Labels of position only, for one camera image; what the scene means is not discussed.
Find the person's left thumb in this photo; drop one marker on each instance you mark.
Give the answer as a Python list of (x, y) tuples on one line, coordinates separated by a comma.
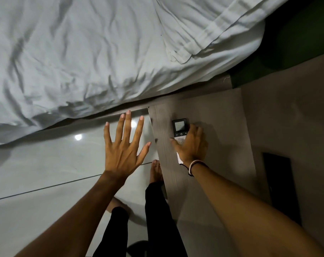
[(144, 154)]

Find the white wrist band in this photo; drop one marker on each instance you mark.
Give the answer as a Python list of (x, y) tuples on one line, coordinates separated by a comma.
[(190, 171)]

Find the person's left little finger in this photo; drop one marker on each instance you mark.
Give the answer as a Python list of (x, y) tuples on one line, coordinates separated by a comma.
[(108, 136)]

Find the person's right hand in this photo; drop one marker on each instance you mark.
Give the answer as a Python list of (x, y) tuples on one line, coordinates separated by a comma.
[(192, 148)]

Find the person's left hand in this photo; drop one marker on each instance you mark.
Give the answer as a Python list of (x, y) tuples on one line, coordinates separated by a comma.
[(120, 157)]

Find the white bed sheet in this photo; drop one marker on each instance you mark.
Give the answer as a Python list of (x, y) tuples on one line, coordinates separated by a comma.
[(70, 56)]

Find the person's foot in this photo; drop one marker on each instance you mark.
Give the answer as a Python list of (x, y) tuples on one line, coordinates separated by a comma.
[(156, 172), (119, 204)]

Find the green headboard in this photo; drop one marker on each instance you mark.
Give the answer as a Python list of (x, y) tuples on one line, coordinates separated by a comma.
[(293, 34)]

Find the grey wooden bedside table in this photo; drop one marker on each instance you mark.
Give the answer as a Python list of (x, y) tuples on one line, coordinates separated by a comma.
[(223, 131)]

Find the black wrist band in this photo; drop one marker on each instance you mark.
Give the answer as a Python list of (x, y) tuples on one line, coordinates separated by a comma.
[(202, 163)]

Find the person's right forearm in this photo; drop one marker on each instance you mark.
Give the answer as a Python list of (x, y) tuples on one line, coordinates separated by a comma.
[(247, 216)]

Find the person's left forearm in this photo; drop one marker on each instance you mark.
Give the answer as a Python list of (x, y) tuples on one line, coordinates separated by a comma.
[(79, 216)]

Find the person's leg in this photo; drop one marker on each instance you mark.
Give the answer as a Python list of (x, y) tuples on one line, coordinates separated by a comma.
[(162, 222), (115, 235)]

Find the person's left leg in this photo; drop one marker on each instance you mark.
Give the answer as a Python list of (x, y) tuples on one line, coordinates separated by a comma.
[(115, 235)]

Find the white remote with dark screen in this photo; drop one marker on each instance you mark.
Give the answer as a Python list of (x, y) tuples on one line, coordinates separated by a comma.
[(179, 127)]

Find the person's left foot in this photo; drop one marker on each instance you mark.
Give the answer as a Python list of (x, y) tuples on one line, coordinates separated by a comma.
[(119, 204)]

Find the person's right leg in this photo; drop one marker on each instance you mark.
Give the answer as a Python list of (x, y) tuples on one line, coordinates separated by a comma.
[(162, 222)]

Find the person's right thumb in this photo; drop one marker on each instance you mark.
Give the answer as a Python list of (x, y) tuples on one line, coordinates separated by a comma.
[(177, 147)]

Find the white folded duvet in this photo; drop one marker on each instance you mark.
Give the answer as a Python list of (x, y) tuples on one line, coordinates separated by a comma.
[(202, 26)]

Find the person's left middle finger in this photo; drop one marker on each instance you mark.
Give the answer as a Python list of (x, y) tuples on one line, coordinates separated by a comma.
[(128, 127)]

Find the person's right foot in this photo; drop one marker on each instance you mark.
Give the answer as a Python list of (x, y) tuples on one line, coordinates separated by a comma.
[(156, 172)]

